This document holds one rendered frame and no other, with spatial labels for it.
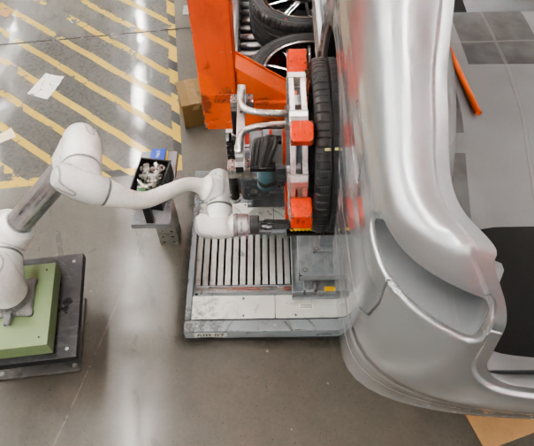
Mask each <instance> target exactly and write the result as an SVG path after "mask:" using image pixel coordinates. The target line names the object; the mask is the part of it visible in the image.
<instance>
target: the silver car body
mask: <svg viewBox="0 0 534 446"><path fill-rule="evenodd" d="M311 1H312V23H313V35H314V44H315V55H316V58H320V57H321V53H322V46H323V39H324V31H325V27H326V25H327V23H328V22H331V24H332V30H333V34H334V40H335V48H336V57H337V70H338V89H339V171H338V193H337V207H336V219H335V228H334V235H333V241H332V262H333V271H334V282H335V293H336V304H337V313H338V324H339V342H340V348H341V353H342V357H343V360H344V362H345V364H346V367H347V369H348V371H349V372H350V373H351V374H352V375H353V376H354V378H355V379H356V380H357V381H359V382H360V383H361V384H362V385H363V386H364V387H366V388H367V389H369V390H371V391H373V392H375V393H377V394H379V395H381V396H384V397H386V398H389V399H392V400H394V401H396V402H399V403H403V404H408V405H412V406H415V407H420V408H424V409H429V410H433V411H443V412H449V413H456V414H463V415H472V416H482V417H494V418H509V419H534V0H311Z"/></svg>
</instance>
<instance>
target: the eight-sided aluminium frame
mask: <svg viewBox="0 0 534 446"><path fill-rule="evenodd" d="M295 90H297V94H296V95H297V96H299V95H301V110H295V108H294V91H295ZM286 93H287V94H288V99H289V112H288V119H289V125H290V123H291V121H292V120H309V110H308V108H307V96H306V74H305V72H288V73H287V76H286ZM286 176H287V214H288V216H289V220H290V212H289V210H290V205H289V203H290V198H291V197H295V189H296V188H297V194H298V197H308V188H309V169H308V146H302V169H301V163H297V165H296V164H295V146H291V145H290V165H286Z"/></svg>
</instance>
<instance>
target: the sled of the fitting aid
mask: <svg viewBox="0 0 534 446"><path fill-rule="evenodd" d="M290 251H291V276H292V300H313V299H336V293H335V282H334V280H320V281H299V273H298V252H297V235H292V236H290Z"/></svg>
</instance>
